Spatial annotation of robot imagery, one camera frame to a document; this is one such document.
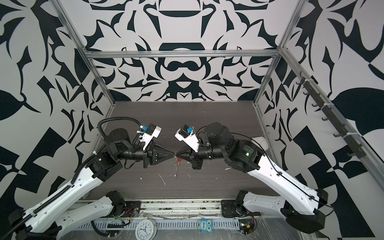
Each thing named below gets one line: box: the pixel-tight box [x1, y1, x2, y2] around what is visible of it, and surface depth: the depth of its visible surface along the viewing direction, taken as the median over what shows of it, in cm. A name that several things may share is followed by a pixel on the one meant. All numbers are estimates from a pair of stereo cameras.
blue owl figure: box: [197, 217, 214, 233], surface depth 71 cm
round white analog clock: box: [132, 216, 158, 240], surface depth 67 cm
